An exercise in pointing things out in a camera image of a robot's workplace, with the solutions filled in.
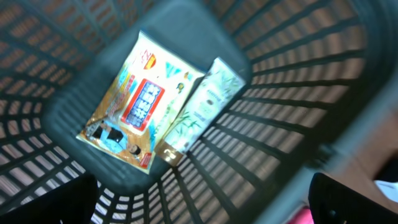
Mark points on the yellow snack bag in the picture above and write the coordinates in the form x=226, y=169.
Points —
x=141, y=104

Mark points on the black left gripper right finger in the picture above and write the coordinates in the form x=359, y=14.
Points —
x=331, y=202

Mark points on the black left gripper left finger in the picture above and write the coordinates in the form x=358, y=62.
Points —
x=73, y=202

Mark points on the white green tissue pack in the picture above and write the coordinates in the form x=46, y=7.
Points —
x=216, y=90

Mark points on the grey plastic mesh basket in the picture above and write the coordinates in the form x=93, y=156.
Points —
x=315, y=73

